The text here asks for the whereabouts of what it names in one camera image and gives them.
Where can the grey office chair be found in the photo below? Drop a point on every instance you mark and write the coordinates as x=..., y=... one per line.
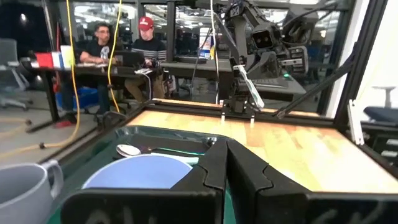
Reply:
x=9, y=53

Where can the white and blue box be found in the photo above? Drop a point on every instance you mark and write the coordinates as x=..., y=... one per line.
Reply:
x=57, y=60

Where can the grey mug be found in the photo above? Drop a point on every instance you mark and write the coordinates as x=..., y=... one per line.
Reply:
x=21, y=193

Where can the red box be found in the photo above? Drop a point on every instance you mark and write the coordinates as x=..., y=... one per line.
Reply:
x=45, y=60

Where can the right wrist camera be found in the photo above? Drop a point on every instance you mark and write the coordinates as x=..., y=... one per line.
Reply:
x=262, y=39

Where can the black office desk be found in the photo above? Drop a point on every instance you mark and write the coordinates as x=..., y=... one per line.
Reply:
x=93, y=71

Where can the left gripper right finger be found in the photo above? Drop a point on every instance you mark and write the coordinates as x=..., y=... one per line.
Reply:
x=295, y=208

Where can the blue bin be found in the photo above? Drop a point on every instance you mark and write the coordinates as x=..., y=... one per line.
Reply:
x=84, y=98

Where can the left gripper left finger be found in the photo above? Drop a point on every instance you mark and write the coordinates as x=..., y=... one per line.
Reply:
x=155, y=205

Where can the white bracket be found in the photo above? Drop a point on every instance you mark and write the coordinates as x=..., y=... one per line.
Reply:
x=356, y=130

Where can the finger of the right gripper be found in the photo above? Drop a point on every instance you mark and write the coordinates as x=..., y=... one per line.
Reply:
x=257, y=69
x=239, y=90

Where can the blue bowl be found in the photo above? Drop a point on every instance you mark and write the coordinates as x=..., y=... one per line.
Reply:
x=136, y=171

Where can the dark green serving tray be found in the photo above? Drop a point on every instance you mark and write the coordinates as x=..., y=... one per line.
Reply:
x=99, y=161

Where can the black aluminium table frame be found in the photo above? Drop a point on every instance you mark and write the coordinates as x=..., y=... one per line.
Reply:
x=354, y=81

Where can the person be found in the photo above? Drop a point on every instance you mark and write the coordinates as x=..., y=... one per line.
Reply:
x=149, y=49
x=98, y=49

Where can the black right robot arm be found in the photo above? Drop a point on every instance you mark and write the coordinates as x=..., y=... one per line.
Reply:
x=239, y=37

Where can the black laptop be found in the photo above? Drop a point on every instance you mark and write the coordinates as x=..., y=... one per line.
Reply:
x=273, y=83
x=129, y=59

